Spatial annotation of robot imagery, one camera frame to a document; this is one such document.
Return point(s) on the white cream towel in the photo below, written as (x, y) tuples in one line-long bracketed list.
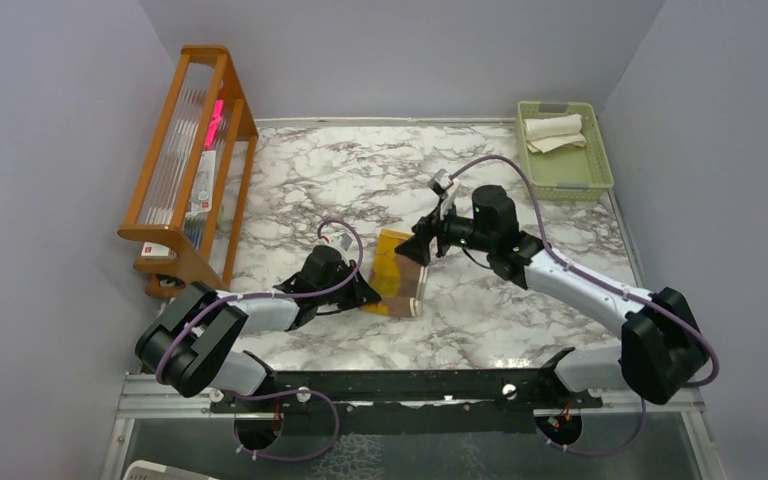
[(548, 134)]

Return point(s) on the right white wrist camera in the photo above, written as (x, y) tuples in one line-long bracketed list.
[(445, 187)]

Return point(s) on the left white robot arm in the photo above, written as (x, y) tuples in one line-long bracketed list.
[(189, 345)]

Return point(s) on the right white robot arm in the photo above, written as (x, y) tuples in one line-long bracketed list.
[(660, 346)]

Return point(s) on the yellow brown towel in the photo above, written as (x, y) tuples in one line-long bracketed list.
[(398, 280)]

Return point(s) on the green plastic basket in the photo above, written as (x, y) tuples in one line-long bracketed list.
[(576, 171)]

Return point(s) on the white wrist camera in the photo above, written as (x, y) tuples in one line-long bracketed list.
[(342, 242), (445, 187)]

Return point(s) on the small white red box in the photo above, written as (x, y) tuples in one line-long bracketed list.
[(155, 251)]

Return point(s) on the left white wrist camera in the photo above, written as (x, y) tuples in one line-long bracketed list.
[(342, 242)]

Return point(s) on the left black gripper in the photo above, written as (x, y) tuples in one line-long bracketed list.
[(361, 292)]

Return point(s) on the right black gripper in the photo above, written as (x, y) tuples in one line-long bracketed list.
[(417, 247)]

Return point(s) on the wooden shelf rack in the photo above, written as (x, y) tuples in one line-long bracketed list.
[(205, 245)]

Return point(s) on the white basket corner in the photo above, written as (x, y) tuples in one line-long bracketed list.
[(145, 470)]

